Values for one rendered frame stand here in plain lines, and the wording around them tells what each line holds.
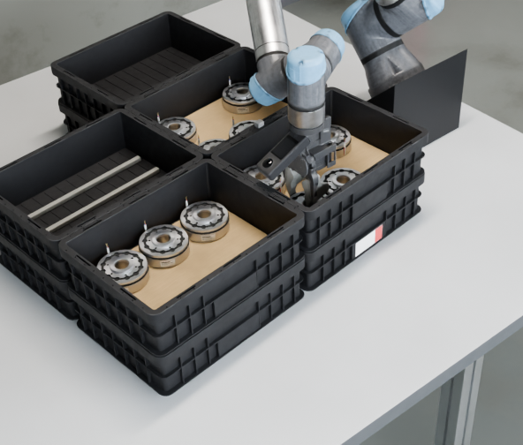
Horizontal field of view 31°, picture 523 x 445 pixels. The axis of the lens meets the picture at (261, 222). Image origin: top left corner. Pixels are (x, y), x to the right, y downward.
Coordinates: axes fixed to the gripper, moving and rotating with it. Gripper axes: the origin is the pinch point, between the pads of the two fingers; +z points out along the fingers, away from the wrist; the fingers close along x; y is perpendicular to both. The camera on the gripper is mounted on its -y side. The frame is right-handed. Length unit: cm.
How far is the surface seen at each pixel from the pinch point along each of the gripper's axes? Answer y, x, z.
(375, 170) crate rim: 12.6, -9.7, -7.7
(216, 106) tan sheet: 11.5, 46.2, 2.0
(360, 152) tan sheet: 24.8, 7.3, 2.0
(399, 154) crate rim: 20.7, -8.8, -7.8
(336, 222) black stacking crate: 1.7, -9.8, 0.3
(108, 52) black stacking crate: 0, 78, -5
